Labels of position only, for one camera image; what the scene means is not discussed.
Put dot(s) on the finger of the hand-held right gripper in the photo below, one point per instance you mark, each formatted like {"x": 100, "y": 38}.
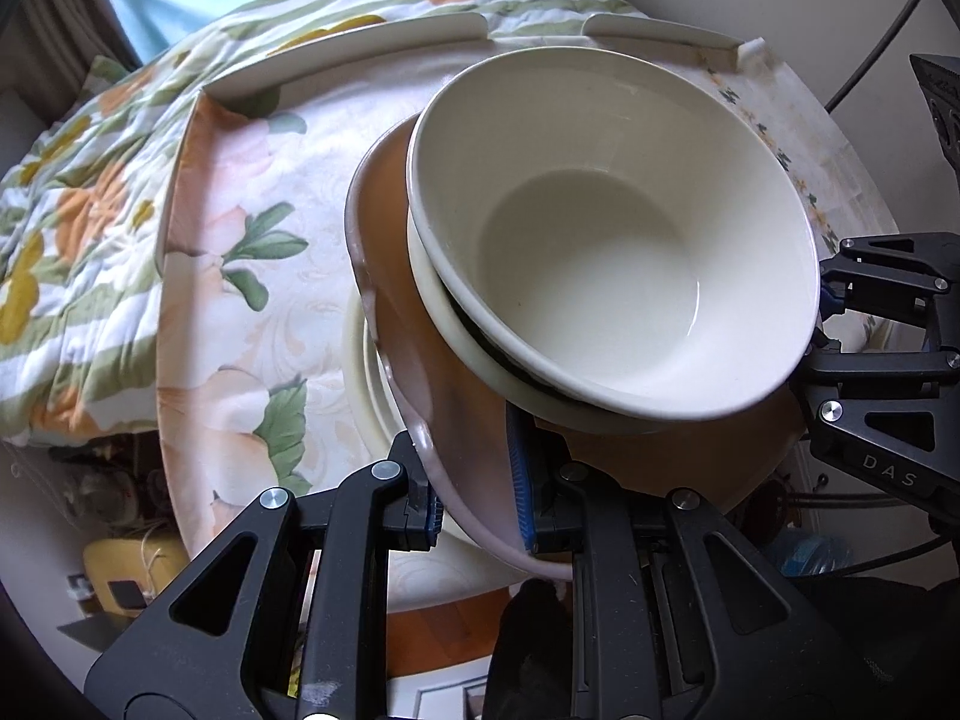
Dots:
{"x": 862, "y": 375}
{"x": 831, "y": 300}

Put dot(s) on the floral serving tray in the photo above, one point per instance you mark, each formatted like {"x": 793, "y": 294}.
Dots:
{"x": 300, "y": 187}

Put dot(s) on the large cream plate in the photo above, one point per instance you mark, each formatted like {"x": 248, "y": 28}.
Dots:
{"x": 450, "y": 570}

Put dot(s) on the white ribbed bowl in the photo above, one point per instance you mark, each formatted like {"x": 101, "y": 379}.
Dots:
{"x": 450, "y": 337}

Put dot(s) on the yellow storage box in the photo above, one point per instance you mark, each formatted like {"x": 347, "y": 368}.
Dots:
{"x": 112, "y": 562}

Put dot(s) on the floral striped blanket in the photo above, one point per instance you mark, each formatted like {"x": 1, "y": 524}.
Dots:
{"x": 90, "y": 240}

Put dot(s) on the cream duck-print bowl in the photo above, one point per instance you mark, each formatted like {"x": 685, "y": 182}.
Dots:
{"x": 600, "y": 240}

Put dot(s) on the blue plastic bag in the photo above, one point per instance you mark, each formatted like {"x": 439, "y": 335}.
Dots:
{"x": 806, "y": 555}

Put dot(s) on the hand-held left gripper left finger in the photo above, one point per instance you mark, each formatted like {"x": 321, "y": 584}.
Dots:
{"x": 427, "y": 525}

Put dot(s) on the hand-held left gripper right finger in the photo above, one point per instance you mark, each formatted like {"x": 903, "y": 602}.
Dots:
{"x": 523, "y": 495}

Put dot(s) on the large white plate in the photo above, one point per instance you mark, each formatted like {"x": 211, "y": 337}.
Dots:
{"x": 379, "y": 382}

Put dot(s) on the brown curtain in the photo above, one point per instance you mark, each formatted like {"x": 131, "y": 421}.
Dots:
{"x": 67, "y": 52}

